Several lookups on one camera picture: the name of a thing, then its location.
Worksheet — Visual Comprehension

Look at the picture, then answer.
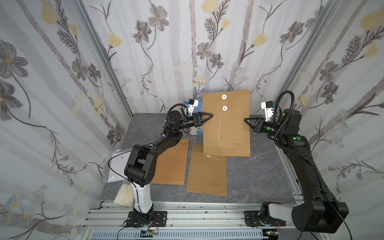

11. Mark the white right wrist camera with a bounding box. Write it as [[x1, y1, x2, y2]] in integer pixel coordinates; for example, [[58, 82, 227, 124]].
[[261, 101, 275, 122]]

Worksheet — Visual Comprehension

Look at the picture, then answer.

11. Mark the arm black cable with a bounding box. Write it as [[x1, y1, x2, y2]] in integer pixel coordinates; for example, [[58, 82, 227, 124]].
[[323, 197, 354, 240], [107, 151, 133, 182]]

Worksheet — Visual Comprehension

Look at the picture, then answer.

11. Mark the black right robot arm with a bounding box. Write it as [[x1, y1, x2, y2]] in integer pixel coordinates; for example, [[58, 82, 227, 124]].
[[244, 109, 349, 234]]

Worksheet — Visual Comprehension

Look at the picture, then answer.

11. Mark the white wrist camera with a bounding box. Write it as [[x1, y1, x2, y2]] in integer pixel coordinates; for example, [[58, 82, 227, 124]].
[[186, 99, 200, 117], [261, 101, 275, 122]]

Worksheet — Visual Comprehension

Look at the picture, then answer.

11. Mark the crumpled white foam piece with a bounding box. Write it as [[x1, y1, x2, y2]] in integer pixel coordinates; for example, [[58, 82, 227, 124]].
[[114, 184, 135, 207]]

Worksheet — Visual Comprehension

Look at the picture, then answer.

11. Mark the blue lidded storage box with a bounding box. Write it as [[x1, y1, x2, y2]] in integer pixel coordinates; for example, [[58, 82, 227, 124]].
[[190, 98, 203, 136]]

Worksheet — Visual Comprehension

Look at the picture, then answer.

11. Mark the kraft file bag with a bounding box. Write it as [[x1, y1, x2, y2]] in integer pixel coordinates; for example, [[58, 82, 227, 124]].
[[203, 90, 251, 157], [187, 144, 228, 197], [151, 139, 190, 186]]

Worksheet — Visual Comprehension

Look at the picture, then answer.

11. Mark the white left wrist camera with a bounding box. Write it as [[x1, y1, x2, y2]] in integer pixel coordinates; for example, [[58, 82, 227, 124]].
[[186, 99, 200, 117]]

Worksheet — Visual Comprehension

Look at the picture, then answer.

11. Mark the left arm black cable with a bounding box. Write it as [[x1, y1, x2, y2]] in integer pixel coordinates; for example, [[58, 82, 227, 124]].
[[107, 151, 133, 182]]

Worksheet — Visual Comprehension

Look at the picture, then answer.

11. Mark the white slotted cable duct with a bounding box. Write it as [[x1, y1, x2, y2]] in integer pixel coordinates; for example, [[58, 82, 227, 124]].
[[88, 229, 268, 240]]

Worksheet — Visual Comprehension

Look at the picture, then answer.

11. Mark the clear plastic bag white card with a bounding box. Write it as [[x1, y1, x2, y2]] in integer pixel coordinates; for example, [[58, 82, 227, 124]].
[[103, 149, 132, 183]]

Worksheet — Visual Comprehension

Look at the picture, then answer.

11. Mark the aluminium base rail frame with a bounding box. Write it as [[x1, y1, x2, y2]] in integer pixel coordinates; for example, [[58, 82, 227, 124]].
[[78, 200, 334, 240]]

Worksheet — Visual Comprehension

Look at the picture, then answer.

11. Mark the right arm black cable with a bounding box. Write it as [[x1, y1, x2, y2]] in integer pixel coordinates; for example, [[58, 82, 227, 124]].
[[323, 197, 354, 240]]

